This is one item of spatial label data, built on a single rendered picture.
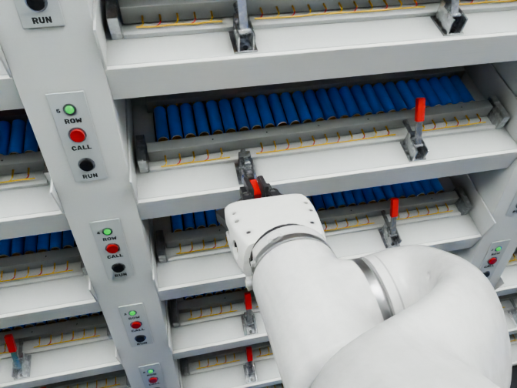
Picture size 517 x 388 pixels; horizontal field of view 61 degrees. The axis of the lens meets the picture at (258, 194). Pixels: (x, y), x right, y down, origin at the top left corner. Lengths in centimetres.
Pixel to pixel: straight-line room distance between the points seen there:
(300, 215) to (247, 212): 6
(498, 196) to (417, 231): 15
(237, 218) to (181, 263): 32
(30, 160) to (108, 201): 13
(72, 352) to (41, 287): 19
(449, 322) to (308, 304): 12
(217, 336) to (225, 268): 20
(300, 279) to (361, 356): 15
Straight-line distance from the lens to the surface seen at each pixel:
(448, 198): 92
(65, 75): 53
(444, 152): 75
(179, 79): 54
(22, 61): 54
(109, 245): 67
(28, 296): 82
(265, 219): 46
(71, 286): 80
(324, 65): 57
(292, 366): 31
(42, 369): 97
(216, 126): 67
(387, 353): 20
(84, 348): 96
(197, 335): 93
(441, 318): 24
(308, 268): 36
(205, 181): 63
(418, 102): 70
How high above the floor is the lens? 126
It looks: 40 degrees down
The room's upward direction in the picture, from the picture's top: straight up
